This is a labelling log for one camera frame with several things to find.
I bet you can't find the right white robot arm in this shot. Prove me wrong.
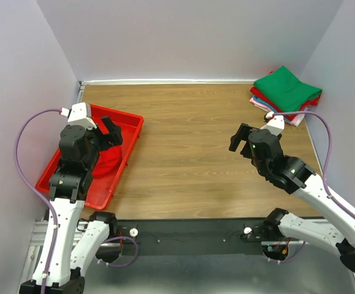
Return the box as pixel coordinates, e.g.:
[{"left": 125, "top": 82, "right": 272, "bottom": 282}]
[{"left": 229, "top": 124, "right": 355, "bottom": 273}]

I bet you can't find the red folded t shirt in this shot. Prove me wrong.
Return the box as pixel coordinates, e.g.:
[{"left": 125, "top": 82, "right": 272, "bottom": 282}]
[{"left": 250, "top": 70, "right": 321, "bottom": 123}]

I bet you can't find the red plastic tray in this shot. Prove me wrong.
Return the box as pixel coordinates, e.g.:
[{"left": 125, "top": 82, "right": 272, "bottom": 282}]
[{"left": 36, "top": 102, "right": 144, "bottom": 210}]

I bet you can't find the green folded t shirt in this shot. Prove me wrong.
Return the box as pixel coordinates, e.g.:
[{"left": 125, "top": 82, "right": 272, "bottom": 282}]
[{"left": 253, "top": 66, "right": 323, "bottom": 113}]

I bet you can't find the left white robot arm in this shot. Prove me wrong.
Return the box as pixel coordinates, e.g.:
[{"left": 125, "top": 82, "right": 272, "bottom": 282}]
[{"left": 19, "top": 116, "right": 123, "bottom": 293}]

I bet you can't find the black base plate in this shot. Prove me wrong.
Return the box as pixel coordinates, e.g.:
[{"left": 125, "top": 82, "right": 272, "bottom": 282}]
[{"left": 82, "top": 217, "right": 291, "bottom": 264}]

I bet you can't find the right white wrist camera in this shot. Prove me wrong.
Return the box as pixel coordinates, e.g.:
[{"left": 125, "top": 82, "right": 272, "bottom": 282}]
[{"left": 261, "top": 111, "right": 285, "bottom": 136}]

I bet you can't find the pink folded t shirt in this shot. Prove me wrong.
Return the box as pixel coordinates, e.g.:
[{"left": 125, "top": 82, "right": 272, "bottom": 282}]
[{"left": 250, "top": 96, "right": 305, "bottom": 127}]

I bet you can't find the red t shirt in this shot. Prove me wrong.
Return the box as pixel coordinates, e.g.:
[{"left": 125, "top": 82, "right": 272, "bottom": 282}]
[
  {"left": 92, "top": 146, "right": 122, "bottom": 178},
  {"left": 250, "top": 70, "right": 321, "bottom": 123}
]

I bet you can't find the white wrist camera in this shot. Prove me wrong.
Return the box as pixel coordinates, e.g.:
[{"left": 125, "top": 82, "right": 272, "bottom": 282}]
[
  {"left": 59, "top": 102, "right": 97, "bottom": 130},
  {"left": 261, "top": 111, "right": 285, "bottom": 136}
]

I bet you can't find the blue folded t shirt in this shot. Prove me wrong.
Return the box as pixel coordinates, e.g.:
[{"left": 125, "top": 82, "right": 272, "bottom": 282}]
[{"left": 253, "top": 95, "right": 280, "bottom": 113}]

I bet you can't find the aluminium frame rail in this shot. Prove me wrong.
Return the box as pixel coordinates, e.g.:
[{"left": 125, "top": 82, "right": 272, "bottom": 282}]
[{"left": 18, "top": 208, "right": 85, "bottom": 293}]

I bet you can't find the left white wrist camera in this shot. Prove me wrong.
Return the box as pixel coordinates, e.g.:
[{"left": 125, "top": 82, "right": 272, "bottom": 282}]
[{"left": 59, "top": 102, "right": 97, "bottom": 130}]

